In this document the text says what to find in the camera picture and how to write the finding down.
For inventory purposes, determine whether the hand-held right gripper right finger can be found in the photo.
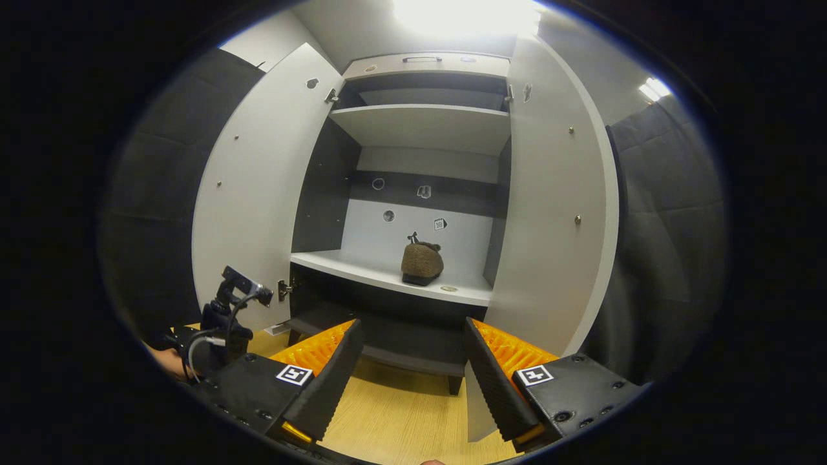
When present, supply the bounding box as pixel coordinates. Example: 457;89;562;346
464;316;650;453

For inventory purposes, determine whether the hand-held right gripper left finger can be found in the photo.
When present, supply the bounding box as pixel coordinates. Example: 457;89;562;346
194;318;366;446

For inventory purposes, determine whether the grey shoe cabinet door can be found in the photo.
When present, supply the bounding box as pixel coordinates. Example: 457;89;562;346
192;42;344;333
464;36;620;443

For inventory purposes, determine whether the brown fuzzy shoe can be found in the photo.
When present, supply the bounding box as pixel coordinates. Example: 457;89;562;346
401;240;445;287

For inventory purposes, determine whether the grey shoe cabinet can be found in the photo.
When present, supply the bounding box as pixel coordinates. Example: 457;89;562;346
288;52;514;396

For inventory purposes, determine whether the black backdrop cloth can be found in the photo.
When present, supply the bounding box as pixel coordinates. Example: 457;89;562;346
103;48;731;385

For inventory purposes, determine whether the small ceiling light panel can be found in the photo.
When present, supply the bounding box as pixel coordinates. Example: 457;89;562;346
638;77;673;103

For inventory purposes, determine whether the large ceiling light panel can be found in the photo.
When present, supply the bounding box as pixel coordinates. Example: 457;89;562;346
391;0;543;36

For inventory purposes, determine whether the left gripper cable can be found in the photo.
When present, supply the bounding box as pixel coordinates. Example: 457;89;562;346
185;331;227;382

